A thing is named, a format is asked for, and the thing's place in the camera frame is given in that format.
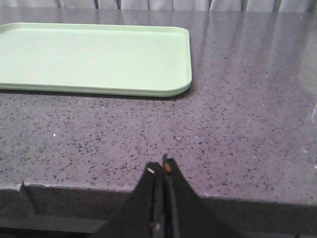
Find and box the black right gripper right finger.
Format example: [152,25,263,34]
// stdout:
[162,154,244,238]

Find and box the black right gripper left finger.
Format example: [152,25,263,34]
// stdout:
[92,162,160,238]

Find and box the light green plastic tray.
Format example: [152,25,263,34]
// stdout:
[0,23,192,97]

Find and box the grey pleated curtain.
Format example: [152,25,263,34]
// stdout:
[0,0,317,13]

